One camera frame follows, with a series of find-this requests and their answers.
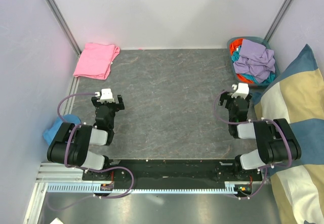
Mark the purple t shirt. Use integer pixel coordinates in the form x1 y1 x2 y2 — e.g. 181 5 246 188
232 38 276 84

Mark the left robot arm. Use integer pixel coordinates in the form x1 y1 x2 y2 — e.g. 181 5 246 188
47 91 125 180

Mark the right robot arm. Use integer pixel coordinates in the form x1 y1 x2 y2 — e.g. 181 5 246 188
215 91 302 181

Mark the blue bucket hat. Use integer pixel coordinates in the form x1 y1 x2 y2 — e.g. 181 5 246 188
43 114 81 146

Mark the teal laundry basket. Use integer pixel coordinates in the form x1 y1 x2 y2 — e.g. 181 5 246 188
226 36 281 89

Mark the folded pink t shirt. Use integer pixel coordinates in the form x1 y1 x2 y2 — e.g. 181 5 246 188
73 43 120 80

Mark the teal t shirt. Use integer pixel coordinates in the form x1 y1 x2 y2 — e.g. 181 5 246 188
231 47 276 85

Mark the blue beige checked pillow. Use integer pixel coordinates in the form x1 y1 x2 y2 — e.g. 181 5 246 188
253 44 323 223

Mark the orange t shirt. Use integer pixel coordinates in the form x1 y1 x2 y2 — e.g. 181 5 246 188
229 38 254 83

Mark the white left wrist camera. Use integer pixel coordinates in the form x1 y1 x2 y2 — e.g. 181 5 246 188
95 88 115 103

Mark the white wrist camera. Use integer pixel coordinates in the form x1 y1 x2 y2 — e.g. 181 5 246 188
95 88 115 103
231 83 250 99

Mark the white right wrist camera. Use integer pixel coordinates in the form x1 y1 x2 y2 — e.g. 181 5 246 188
231 83 250 99

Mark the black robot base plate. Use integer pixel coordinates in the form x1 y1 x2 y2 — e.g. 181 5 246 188
82 159 262 189

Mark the light blue cable duct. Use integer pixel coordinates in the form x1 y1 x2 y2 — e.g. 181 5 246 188
47 182 252 194

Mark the right aluminium frame post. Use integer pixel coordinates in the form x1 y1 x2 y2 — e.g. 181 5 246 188
264 0 294 43

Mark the aluminium frame post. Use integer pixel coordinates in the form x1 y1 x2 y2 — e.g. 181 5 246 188
264 0 294 43
45 0 82 57

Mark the left aluminium frame post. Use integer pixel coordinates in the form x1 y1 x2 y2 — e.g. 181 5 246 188
45 0 82 57

